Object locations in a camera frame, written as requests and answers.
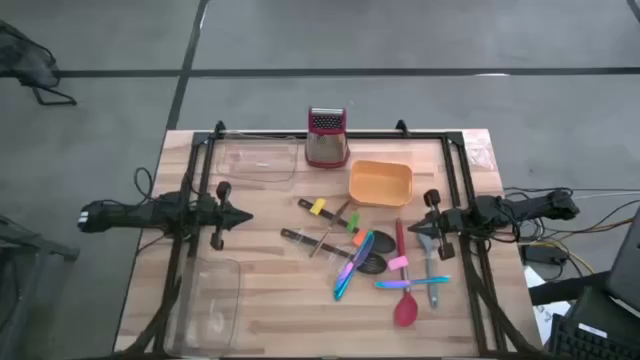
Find black keyboard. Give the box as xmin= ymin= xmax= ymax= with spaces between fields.
xmin=547 ymin=313 xmax=640 ymax=360

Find black slotted serving spoon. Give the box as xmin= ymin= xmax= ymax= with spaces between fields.
xmin=279 ymin=227 xmax=389 ymax=275

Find black flat bar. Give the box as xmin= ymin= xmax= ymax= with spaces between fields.
xmin=528 ymin=269 xmax=614 ymax=307

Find white paper sheet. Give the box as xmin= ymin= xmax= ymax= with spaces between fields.
xmin=524 ymin=267 xmax=574 ymax=346

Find black mesh chair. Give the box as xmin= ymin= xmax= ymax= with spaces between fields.
xmin=0 ymin=19 xmax=79 ymax=107

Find clear plastic straight-rim container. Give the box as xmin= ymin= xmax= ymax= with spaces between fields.
xmin=167 ymin=256 xmax=242 ymax=357

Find black solid serving spoon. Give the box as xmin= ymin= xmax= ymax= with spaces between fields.
xmin=297 ymin=198 xmax=397 ymax=255

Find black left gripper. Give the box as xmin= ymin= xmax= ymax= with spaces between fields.
xmin=198 ymin=180 xmax=254 ymax=252

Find black cable loop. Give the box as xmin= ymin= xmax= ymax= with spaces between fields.
xmin=133 ymin=166 xmax=166 ymax=204

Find dark laptop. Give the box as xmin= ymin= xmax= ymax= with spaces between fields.
xmin=602 ymin=207 xmax=640 ymax=314

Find yellow plastic bin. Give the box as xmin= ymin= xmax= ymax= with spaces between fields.
xmin=348 ymin=159 xmax=414 ymax=209

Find orange cable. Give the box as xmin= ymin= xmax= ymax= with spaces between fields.
xmin=564 ymin=217 xmax=640 ymax=236

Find red steel box grater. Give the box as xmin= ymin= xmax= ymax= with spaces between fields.
xmin=304 ymin=106 xmax=351 ymax=170

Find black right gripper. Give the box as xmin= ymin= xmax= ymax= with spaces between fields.
xmin=407 ymin=189 xmax=474 ymax=262

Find grey side stand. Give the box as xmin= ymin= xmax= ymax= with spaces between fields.
xmin=0 ymin=214 xmax=81 ymax=360

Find grey silicone spoon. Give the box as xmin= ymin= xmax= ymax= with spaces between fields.
xmin=417 ymin=232 xmax=441 ymax=310

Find clear plastic wavy-rim container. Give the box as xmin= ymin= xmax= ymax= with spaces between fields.
xmin=214 ymin=130 xmax=300 ymax=191

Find black power brick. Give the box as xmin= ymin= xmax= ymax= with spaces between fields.
xmin=522 ymin=243 xmax=569 ymax=266

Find red silicone spoon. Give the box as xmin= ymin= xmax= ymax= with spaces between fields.
xmin=393 ymin=218 xmax=419 ymax=329

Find clear plastic bag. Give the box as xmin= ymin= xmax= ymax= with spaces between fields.
xmin=462 ymin=137 xmax=499 ymax=171

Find black cable tangle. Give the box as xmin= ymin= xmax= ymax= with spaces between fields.
xmin=499 ymin=185 xmax=640 ymax=244

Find white cable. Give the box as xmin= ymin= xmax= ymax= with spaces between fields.
xmin=569 ymin=189 xmax=640 ymax=202

